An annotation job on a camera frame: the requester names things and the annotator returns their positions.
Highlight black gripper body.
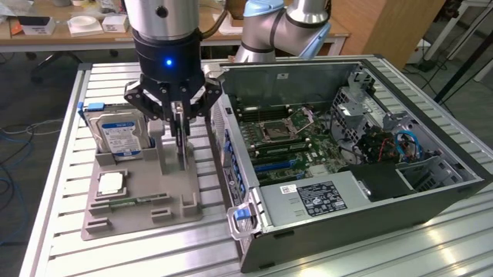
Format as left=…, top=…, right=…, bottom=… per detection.
left=132, top=34, right=207, bottom=101

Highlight black graphics card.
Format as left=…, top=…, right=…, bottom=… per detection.
left=170, top=100, right=194, bottom=174

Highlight hard disk with blue caddy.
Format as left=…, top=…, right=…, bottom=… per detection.
left=76, top=99, right=149, bottom=162

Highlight white paper booklets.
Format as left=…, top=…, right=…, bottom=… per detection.
left=212, top=13, right=244, bottom=36

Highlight plain white box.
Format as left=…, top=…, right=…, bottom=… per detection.
left=100, top=14, right=129, bottom=33

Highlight CPU socket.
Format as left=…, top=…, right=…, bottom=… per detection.
left=260, top=119, right=299, bottom=143

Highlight white box with round dish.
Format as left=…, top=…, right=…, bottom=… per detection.
left=66, top=16, right=105, bottom=37

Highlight metal socket cover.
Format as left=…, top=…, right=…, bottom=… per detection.
left=285, top=106, right=319, bottom=135

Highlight installed RAM stick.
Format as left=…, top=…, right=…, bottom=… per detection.
left=252, top=143, right=311, bottom=158

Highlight grey parts rack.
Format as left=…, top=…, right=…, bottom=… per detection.
left=78, top=120, right=202, bottom=242

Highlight blue expansion slot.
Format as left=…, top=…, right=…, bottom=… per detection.
left=252, top=160, right=293, bottom=174

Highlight black office chair base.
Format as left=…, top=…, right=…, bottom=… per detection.
left=26, top=50, right=84, bottom=84

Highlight silver CPU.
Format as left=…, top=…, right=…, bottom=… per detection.
left=96, top=173, right=126, bottom=196

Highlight wooden desk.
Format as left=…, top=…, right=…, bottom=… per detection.
left=0, top=0, right=351, bottom=63

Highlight green motherboard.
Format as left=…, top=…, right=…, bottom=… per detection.
left=229, top=96, right=351, bottom=185

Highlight green loose RAM stick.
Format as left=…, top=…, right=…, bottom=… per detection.
left=104, top=193, right=162, bottom=207

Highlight white box with black lid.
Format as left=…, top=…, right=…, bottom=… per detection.
left=17, top=16, right=57, bottom=36

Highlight metal drive cage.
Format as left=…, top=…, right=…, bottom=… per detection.
left=329, top=65, right=390, bottom=137

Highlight grey power supply unit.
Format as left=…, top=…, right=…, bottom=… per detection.
left=257, top=171, right=372, bottom=227

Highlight wooden cabinet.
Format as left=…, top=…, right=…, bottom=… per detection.
left=345, top=0, right=450, bottom=70

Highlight black plastic shroud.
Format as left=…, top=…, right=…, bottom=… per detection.
left=349, top=161, right=416, bottom=203

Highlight black open PC case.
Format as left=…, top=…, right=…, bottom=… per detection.
left=202, top=57, right=493, bottom=274

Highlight grey disk bay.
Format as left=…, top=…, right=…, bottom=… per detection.
left=395, top=155, right=463, bottom=192

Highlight white side table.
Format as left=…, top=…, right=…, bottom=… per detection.
left=423, top=0, right=493, bottom=83

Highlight blue floor cable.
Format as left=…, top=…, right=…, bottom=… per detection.
left=0, top=126, right=35, bottom=246

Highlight red wire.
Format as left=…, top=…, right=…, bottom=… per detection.
left=378, top=137, right=395, bottom=162

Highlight blue wire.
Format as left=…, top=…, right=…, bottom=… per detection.
left=394, top=130, right=424, bottom=162

